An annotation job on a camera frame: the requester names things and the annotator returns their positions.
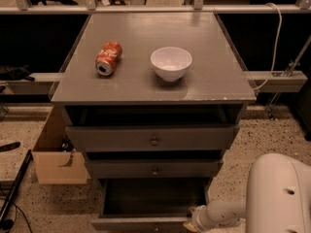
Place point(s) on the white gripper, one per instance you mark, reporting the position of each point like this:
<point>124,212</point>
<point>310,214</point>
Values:
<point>198,215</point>

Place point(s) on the cardboard box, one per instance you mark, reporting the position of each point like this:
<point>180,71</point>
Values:
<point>54,164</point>

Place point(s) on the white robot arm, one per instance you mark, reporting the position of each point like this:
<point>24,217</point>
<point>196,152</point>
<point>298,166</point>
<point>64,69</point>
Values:
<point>278,200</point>

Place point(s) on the grey top drawer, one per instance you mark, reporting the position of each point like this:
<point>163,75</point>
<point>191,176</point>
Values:
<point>144,138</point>

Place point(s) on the crushed orange soda can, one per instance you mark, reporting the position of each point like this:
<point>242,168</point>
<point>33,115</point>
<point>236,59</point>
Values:
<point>107,59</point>

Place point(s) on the grey drawer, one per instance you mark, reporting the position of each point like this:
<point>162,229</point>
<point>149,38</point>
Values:
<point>144,138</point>
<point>153,168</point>
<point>149,205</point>

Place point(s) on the grey middle drawer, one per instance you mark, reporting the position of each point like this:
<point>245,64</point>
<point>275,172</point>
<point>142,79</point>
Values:
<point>153,168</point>

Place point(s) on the grey drawer cabinet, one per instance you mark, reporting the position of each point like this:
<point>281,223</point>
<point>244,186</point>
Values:
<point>213,91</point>

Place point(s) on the black pole on floor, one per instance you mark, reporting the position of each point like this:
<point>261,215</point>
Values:
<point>10,197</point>

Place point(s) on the black bag on ledge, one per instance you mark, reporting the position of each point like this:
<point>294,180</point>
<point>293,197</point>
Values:
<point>15,73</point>

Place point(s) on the metal railing beam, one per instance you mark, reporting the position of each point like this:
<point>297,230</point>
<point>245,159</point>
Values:
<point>71,10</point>

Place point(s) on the white bowl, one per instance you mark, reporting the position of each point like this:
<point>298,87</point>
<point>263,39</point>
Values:
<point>171,63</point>

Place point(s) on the grey bottom drawer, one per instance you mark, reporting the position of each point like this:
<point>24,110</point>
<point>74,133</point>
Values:
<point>149,205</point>

